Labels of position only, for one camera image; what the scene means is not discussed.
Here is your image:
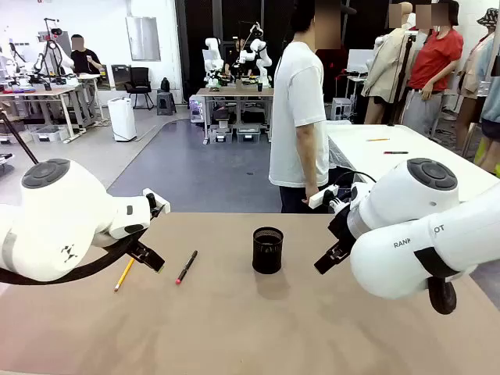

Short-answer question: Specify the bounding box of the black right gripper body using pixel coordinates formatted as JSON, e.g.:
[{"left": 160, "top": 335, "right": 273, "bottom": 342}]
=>
[{"left": 327, "top": 204, "right": 355, "bottom": 252}]

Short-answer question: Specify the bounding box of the black marker with red cap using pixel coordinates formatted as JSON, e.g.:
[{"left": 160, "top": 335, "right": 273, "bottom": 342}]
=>
[{"left": 175, "top": 250, "right": 198, "bottom": 285}]

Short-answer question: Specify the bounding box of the person's right forearm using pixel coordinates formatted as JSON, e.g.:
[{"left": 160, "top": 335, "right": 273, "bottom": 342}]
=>
[{"left": 301, "top": 152, "right": 320, "bottom": 188}]

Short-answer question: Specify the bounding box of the black mesh pen holder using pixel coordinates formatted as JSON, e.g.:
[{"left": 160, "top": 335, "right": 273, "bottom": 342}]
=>
[{"left": 252, "top": 227, "right": 285, "bottom": 274}]

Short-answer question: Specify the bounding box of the person's right hand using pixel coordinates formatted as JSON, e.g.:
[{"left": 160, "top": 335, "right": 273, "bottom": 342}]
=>
[{"left": 302, "top": 185, "right": 321, "bottom": 205}]

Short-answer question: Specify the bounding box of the small white cabinet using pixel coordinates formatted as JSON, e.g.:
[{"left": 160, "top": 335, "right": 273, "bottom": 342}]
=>
[{"left": 330, "top": 97, "right": 353, "bottom": 120}]

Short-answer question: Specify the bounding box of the person in white T-shirt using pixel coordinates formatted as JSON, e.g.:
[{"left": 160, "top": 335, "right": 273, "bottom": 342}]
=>
[{"left": 268, "top": 0, "right": 343, "bottom": 214}]

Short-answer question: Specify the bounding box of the white air purifier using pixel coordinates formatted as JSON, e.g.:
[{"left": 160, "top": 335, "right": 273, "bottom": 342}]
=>
[{"left": 107, "top": 97, "right": 138, "bottom": 142}]

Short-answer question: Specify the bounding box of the grey plastic stool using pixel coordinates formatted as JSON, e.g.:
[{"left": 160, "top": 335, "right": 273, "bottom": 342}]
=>
[{"left": 156, "top": 91, "right": 177, "bottom": 116}]

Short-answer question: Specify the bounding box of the clear box with colourful items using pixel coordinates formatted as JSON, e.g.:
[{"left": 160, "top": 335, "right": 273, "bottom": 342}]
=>
[{"left": 189, "top": 95, "right": 206, "bottom": 124}]

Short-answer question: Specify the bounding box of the large clear storage bin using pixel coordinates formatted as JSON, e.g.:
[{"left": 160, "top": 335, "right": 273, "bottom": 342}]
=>
[{"left": 29, "top": 124, "right": 70, "bottom": 144}]

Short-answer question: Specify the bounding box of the mannequin in beige jacket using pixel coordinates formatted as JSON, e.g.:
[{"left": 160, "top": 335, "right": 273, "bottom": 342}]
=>
[{"left": 361, "top": 2, "right": 416, "bottom": 126}]

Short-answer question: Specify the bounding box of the white board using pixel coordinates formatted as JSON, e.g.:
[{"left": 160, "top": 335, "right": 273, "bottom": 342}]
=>
[{"left": 346, "top": 48, "right": 376, "bottom": 75}]

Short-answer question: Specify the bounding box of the black stand pole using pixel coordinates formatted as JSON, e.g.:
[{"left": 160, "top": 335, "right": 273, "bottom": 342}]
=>
[{"left": 388, "top": 34, "right": 417, "bottom": 127}]

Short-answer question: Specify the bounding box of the wooden background robot table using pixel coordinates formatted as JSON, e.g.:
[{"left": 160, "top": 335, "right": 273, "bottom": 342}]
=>
[{"left": 196, "top": 87, "right": 274, "bottom": 145}]

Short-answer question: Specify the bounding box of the black tripod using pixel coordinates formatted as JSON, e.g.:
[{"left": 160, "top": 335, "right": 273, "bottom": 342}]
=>
[{"left": 0, "top": 111, "right": 40, "bottom": 165}]

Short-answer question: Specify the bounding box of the black office chair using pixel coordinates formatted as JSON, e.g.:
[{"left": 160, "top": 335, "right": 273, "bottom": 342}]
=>
[{"left": 124, "top": 66, "right": 155, "bottom": 111}]

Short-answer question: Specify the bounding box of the figure in red T-shirt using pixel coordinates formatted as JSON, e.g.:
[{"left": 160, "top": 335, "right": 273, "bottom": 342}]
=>
[{"left": 404, "top": 0, "right": 465, "bottom": 138}]

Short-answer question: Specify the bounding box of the seated person in black shirt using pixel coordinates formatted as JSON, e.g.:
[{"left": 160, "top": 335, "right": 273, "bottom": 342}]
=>
[{"left": 70, "top": 34, "right": 105, "bottom": 75}]

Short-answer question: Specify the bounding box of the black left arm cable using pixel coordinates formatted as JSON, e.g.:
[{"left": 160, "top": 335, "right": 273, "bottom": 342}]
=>
[{"left": 0, "top": 236, "right": 138, "bottom": 286}]

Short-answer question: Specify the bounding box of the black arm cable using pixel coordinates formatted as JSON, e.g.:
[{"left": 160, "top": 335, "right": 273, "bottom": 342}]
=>
[
  {"left": 0, "top": 236, "right": 138, "bottom": 286},
  {"left": 413, "top": 245, "right": 458, "bottom": 316}
]

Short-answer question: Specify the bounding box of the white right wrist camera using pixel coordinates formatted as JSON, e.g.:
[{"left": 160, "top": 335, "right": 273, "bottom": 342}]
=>
[{"left": 308, "top": 185, "right": 352, "bottom": 214}]

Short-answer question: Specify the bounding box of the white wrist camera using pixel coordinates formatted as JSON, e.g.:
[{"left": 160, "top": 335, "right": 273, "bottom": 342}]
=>
[
  {"left": 308, "top": 185, "right": 352, "bottom": 214},
  {"left": 142, "top": 187, "right": 172, "bottom": 220}
]

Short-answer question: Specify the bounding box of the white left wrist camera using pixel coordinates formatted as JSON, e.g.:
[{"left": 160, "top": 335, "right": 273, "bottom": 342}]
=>
[{"left": 142, "top": 187, "right": 172, "bottom": 220}]

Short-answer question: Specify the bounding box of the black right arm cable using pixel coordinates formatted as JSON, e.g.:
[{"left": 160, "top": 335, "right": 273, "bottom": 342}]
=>
[{"left": 413, "top": 245, "right": 458, "bottom": 316}]

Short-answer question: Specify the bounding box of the grey wall panel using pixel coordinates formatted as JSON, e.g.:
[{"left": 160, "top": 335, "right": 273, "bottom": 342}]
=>
[{"left": 125, "top": 16, "right": 162, "bottom": 62}]

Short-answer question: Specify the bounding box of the workbench robot arm with cables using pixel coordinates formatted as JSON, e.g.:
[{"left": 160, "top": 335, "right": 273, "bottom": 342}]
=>
[{"left": 34, "top": 17, "right": 75, "bottom": 79}]

